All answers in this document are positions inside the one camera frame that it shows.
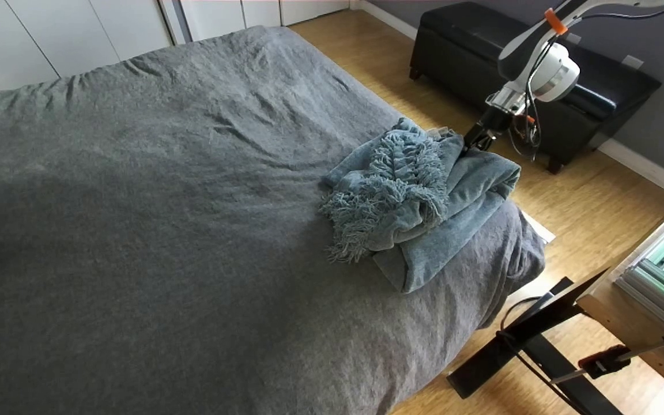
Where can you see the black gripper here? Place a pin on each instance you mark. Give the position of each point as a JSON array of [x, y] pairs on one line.
[[489, 120]]

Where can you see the blue fringed throw blanket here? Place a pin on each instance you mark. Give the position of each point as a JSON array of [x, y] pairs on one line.
[[439, 200]]

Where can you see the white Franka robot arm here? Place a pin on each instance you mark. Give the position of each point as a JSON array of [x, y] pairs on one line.
[[554, 69]]

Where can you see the black leather storage bench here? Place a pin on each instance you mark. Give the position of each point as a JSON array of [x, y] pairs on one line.
[[463, 54]]

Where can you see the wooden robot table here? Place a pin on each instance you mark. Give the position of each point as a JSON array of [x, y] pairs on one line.
[[623, 316]]

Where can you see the bed with grey duvet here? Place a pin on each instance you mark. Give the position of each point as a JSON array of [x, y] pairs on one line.
[[155, 231]]

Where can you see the white wardrobe doors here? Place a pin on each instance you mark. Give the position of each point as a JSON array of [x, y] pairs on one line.
[[80, 31]]

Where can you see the white wall outlet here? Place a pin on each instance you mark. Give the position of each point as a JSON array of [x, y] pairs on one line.
[[635, 61]]

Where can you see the black metal stand frame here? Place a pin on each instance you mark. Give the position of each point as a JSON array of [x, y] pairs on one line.
[[537, 324]]

